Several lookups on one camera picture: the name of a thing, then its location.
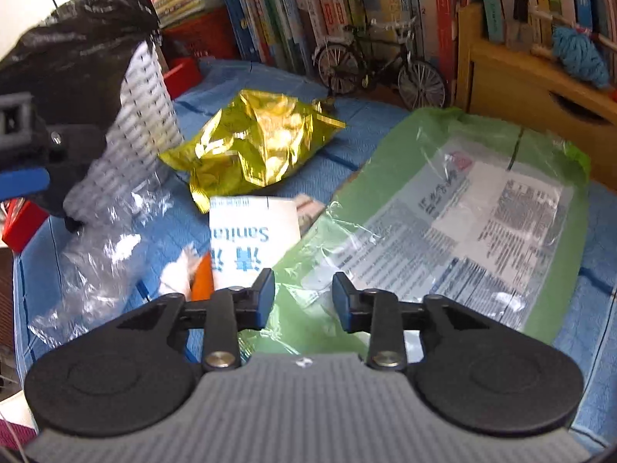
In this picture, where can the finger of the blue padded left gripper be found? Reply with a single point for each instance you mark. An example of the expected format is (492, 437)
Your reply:
(23, 182)

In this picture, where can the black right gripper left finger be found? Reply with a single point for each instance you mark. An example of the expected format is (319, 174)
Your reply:
(227, 312)

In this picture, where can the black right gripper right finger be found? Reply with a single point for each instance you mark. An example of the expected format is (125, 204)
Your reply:
(380, 314)

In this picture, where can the white blue sanitary pack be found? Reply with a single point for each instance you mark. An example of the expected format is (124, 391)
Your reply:
(249, 234)

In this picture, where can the black trash bag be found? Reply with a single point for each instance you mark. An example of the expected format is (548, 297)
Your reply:
(95, 62)

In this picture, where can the clear plastic bag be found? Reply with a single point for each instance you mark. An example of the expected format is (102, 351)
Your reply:
(101, 266)

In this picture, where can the green plastic package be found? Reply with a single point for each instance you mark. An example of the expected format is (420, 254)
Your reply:
(486, 213)

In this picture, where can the gold foil snack bag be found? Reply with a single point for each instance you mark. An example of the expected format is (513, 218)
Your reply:
(259, 139)

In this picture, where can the red plastic crate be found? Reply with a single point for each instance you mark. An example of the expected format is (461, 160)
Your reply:
(184, 45)

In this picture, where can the miniature black bicycle model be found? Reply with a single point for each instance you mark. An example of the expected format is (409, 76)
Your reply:
(380, 53)

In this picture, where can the wooden box shelf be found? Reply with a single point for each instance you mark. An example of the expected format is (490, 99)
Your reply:
(518, 87)

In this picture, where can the blue yarn tassel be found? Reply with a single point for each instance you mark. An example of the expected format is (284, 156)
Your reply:
(580, 57)

